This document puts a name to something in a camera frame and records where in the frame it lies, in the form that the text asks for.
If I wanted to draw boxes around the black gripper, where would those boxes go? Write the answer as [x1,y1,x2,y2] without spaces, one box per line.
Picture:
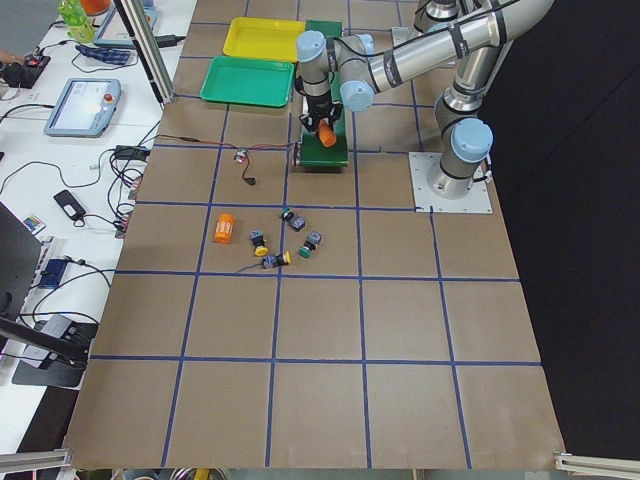
[299,92,343,135]

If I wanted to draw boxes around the plain orange cylinder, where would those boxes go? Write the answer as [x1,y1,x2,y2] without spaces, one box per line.
[317,121,337,148]

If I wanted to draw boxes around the green push button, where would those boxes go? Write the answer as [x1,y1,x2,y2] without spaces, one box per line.
[280,207,306,232]
[298,231,322,258]

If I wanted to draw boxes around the yellow push button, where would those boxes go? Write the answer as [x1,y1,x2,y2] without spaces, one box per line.
[249,229,269,258]
[262,251,291,269]

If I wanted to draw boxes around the orange cylinder with 4680 label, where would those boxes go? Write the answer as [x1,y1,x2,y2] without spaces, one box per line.
[213,213,235,244]

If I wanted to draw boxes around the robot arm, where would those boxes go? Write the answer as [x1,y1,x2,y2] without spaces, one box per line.
[295,1,552,198]

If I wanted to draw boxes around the green conveyor belt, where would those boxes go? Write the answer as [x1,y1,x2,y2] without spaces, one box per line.
[291,19,351,174]

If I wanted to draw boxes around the small green controller board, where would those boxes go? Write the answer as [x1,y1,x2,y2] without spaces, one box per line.
[234,149,249,164]

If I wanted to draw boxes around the green plastic tray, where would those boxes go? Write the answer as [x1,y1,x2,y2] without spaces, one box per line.
[199,56,294,108]

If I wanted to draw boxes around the yellow plastic tray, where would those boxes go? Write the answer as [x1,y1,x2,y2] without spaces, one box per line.
[223,17,306,62]

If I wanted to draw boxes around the black power adapter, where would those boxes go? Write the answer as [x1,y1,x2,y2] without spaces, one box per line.
[113,145,150,161]

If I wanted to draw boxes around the teach pendant tablet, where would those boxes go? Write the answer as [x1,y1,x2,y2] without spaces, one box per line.
[43,78,121,138]

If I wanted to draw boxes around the aluminium frame post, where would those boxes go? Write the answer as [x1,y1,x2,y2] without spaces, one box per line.
[114,0,175,105]

